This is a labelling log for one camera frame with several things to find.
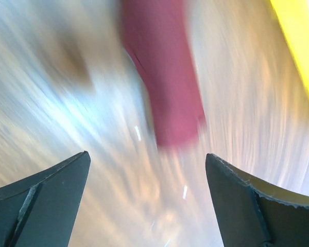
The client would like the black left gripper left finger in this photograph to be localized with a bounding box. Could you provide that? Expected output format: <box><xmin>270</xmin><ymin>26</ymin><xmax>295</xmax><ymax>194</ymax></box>
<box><xmin>0</xmin><ymin>151</ymin><xmax>90</xmax><ymax>246</ymax></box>

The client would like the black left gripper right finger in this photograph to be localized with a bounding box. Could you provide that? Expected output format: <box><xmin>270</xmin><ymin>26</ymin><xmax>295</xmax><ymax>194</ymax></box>
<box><xmin>205</xmin><ymin>154</ymin><xmax>309</xmax><ymax>246</ymax></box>

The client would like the dark red cloth napkin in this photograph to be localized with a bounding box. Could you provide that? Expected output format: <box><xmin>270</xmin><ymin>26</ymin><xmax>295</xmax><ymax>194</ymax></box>
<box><xmin>122</xmin><ymin>1</ymin><xmax>205</xmax><ymax>147</ymax></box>

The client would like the yellow plastic tray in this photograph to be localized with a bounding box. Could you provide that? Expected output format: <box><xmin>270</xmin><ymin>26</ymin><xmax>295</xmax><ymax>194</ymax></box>
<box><xmin>270</xmin><ymin>0</ymin><xmax>309</xmax><ymax>97</ymax></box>

